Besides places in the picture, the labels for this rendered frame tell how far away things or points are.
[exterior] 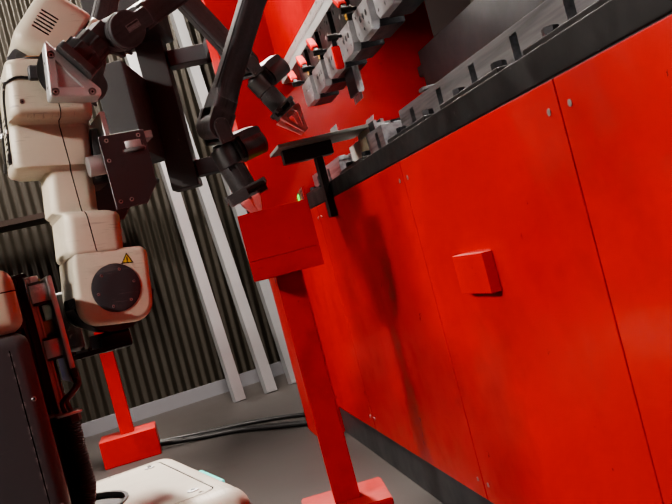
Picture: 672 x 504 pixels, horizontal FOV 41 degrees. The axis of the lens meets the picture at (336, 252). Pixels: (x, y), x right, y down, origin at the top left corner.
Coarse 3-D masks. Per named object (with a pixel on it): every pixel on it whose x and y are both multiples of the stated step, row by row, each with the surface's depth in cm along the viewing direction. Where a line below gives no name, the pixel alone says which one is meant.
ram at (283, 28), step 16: (272, 0) 319; (288, 0) 295; (304, 0) 274; (272, 16) 326; (288, 16) 301; (304, 16) 279; (320, 16) 260; (272, 32) 334; (288, 32) 307; (288, 48) 314; (304, 48) 290; (288, 64) 321; (288, 80) 336
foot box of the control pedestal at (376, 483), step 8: (368, 480) 217; (376, 480) 215; (360, 488) 212; (368, 488) 210; (376, 488) 208; (384, 488) 206; (312, 496) 216; (320, 496) 214; (328, 496) 212; (360, 496) 205; (368, 496) 203; (376, 496) 202; (384, 496) 200
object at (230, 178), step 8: (240, 168) 199; (224, 176) 199; (232, 176) 198; (240, 176) 198; (248, 176) 199; (264, 176) 199; (232, 184) 199; (240, 184) 198; (248, 184) 199; (256, 184) 199; (232, 192) 200; (248, 192) 200
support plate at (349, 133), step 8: (352, 128) 248; (360, 128) 249; (320, 136) 246; (328, 136) 247; (336, 136) 251; (344, 136) 256; (352, 136) 262; (280, 144) 244; (288, 144) 244; (296, 144) 246; (304, 144) 250; (272, 152) 255; (280, 152) 254
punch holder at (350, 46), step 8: (336, 8) 241; (336, 16) 243; (344, 16) 235; (336, 24) 245; (344, 24) 237; (352, 24) 233; (336, 32) 247; (344, 32) 238; (352, 32) 233; (344, 40) 240; (352, 40) 233; (376, 40) 234; (344, 48) 242; (352, 48) 235; (360, 48) 235; (368, 48) 236; (376, 48) 238; (344, 56) 244; (352, 56) 240; (360, 56) 243; (368, 56) 246
